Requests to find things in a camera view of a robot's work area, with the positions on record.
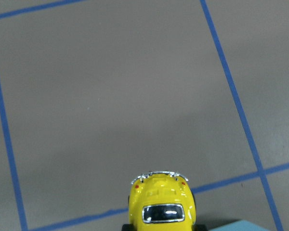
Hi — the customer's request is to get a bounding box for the yellow beetle toy car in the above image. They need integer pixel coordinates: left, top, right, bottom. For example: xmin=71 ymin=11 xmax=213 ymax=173
xmin=122 ymin=171 xmax=197 ymax=231

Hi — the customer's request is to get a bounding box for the light blue plastic bin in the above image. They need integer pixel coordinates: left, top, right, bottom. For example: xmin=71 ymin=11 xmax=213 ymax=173
xmin=216 ymin=219 xmax=289 ymax=231

